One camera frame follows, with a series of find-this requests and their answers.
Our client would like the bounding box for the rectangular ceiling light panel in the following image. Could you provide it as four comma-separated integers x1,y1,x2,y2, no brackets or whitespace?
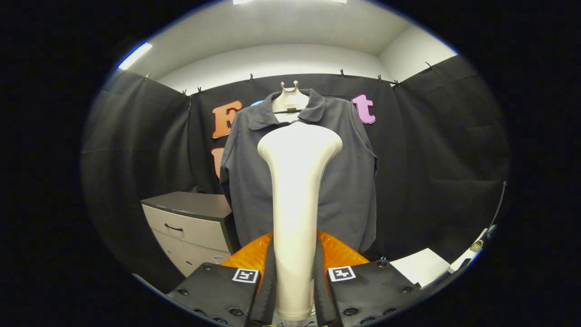
234,0,348,5

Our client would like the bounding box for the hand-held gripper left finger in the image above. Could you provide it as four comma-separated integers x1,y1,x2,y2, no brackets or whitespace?
166,230,276,327

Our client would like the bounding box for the grey drawer cabinet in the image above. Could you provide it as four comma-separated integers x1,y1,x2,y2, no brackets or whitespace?
141,191,241,277

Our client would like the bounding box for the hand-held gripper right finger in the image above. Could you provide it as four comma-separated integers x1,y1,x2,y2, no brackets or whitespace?
313,228,425,327

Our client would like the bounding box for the black backdrop cloth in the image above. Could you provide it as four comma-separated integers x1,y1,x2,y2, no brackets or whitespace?
79,54,511,291

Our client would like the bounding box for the white mannequin hanger form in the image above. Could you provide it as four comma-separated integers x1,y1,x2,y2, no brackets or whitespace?
271,81,310,124

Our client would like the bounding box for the white garment steamer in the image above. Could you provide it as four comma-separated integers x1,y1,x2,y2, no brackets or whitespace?
257,122,343,322

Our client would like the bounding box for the long ceiling light strip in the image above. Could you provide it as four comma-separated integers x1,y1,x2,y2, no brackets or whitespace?
118,42,153,69

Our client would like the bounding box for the dark grey button shirt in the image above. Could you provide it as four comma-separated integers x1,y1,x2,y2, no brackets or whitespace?
219,89,379,254

